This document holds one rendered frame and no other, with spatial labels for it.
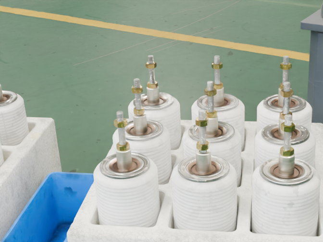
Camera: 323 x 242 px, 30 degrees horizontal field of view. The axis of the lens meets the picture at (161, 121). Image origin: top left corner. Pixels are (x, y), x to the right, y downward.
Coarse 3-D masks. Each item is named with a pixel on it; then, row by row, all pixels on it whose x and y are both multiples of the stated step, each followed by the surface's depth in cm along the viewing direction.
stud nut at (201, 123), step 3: (198, 117) 85; (195, 120) 84; (198, 120) 84; (204, 120) 84; (207, 120) 84; (198, 123) 84; (201, 123) 84; (204, 123) 84; (207, 123) 84; (201, 126) 84
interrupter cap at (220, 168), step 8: (184, 160) 90; (192, 160) 90; (216, 160) 89; (224, 160) 89; (184, 168) 88; (192, 168) 88; (216, 168) 88; (224, 168) 87; (184, 176) 86; (192, 176) 86; (200, 176) 85; (208, 176) 85; (216, 176) 85; (224, 176) 86
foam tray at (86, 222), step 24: (168, 192) 96; (240, 192) 95; (96, 216) 93; (168, 216) 90; (240, 216) 89; (72, 240) 88; (96, 240) 87; (120, 240) 86; (144, 240) 86; (168, 240) 85; (192, 240) 85; (216, 240) 84; (240, 240) 84; (264, 240) 84; (288, 240) 83; (312, 240) 83
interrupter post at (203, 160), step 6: (198, 150) 87; (210, 150) 87; (198, 156) 86; (204, 156) 86; (210, 156) 86; (198, 162) 87; (204, 162) 86; (210, 162) 87; (198, 168) 87; (204, 168) 87; (210, 168) 87
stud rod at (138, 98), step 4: (136, 80) 96; (136, 84) 96; (136, 96) 97; (140, 96) 98; (136, 100) 98; (140, 100) 98; (136, 104) 98; (140, 104) 98; (136, 108) 98; (140, 108) 98
